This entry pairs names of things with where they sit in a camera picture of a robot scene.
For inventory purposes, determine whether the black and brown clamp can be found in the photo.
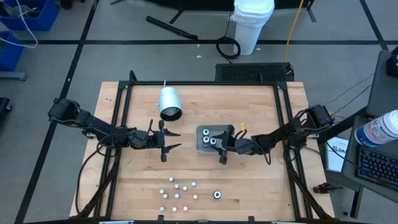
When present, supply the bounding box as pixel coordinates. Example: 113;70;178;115
312;182;343;195

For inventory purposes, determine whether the wipes canister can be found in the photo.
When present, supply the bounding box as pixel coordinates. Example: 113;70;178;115
354;109;398;148

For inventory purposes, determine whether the black rod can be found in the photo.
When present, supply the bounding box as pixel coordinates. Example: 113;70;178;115
146;15;199;40

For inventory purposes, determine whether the white cable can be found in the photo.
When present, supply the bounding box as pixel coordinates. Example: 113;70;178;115
0;0;39;49

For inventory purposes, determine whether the small blue storage bin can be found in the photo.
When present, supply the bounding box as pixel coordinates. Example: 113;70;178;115
0;30;25;72

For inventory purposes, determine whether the silver spotlight lamp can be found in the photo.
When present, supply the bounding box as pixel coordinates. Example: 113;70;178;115
156;80;183;123

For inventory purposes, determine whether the white trash bin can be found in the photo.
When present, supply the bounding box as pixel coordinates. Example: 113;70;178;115
230;0;276;56

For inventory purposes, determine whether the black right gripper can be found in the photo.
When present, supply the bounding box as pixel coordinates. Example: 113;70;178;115
210;124;254;166

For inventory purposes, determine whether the yellow cable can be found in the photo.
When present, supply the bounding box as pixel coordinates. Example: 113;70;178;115
284;0;305;62

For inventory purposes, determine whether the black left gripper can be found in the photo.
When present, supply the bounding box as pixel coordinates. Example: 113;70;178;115
136;119;183;164

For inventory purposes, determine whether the grey plastic bin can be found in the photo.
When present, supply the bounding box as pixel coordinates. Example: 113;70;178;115
195;124;236;155

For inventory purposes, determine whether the black coiled cable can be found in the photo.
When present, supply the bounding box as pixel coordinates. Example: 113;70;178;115
215;11;242;60

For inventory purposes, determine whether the grey cart top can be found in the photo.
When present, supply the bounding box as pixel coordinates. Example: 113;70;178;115
366;49;398;118

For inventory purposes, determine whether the white paper sheet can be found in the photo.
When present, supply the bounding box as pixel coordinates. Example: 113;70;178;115
325;136;349;173

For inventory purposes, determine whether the grey desk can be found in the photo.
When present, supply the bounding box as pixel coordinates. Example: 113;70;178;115
341;115;398;205

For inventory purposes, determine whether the backlit black keyboard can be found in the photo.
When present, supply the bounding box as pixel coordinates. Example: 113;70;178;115
355;146;398;191

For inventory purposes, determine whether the large blue storage bin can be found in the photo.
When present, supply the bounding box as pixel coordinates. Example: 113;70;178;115
0;0;60;32

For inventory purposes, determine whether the black device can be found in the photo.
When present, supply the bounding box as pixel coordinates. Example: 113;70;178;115
386;46;398;79

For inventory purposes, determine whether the grey metal rack foot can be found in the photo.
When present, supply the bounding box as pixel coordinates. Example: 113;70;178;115
0;71;27;82

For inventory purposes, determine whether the black metal table frame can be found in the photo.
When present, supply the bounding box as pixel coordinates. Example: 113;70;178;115
70;70;335;224

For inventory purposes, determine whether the black perforated computer case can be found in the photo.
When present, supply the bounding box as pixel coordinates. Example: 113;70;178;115
215;62;295;83

